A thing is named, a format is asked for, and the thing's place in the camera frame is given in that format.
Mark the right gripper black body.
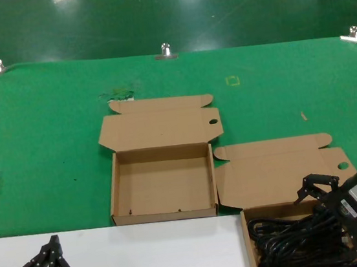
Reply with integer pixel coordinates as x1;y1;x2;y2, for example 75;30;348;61
318;155;357;236

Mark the open brown cardboard box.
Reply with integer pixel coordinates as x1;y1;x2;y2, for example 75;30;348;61
211;129;357;267
92;88;235;230

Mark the green table cloth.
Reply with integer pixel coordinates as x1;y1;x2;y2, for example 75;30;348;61
0;21;357;241

